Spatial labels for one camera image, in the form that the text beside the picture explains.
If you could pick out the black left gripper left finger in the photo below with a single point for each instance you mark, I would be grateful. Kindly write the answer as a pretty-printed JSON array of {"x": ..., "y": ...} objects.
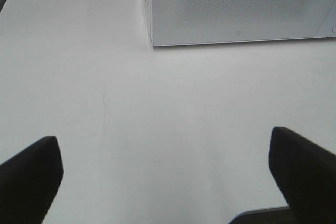
[{"x": 30, "y": 181}]

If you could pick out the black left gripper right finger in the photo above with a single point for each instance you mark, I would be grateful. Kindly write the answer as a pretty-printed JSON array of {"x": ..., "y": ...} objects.
[{"x": 305, "y": 174}]

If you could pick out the white microwave oven body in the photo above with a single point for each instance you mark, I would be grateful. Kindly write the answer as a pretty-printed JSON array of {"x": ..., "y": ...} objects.
[{"x": 192, "y": 22}]

